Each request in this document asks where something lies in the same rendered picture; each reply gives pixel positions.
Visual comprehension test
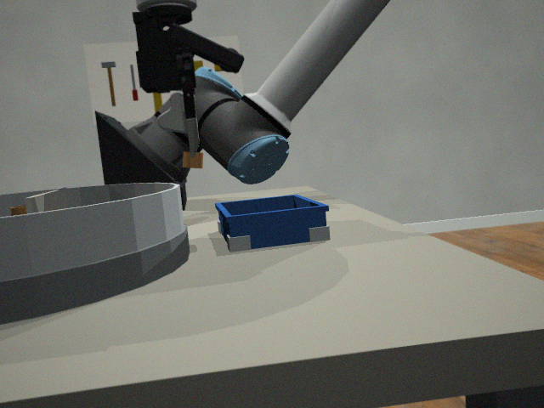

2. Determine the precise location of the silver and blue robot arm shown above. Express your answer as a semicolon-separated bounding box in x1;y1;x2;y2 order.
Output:
126;0;390;184

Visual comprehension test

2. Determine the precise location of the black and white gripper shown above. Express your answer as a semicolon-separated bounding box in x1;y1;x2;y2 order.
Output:
133;5;199;157

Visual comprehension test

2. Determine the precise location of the bronze bushing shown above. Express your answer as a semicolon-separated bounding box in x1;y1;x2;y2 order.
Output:
10;206;26;216
183;151;203;168

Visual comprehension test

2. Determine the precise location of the blue crate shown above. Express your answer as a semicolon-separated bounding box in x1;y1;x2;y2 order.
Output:
215;195;330;252

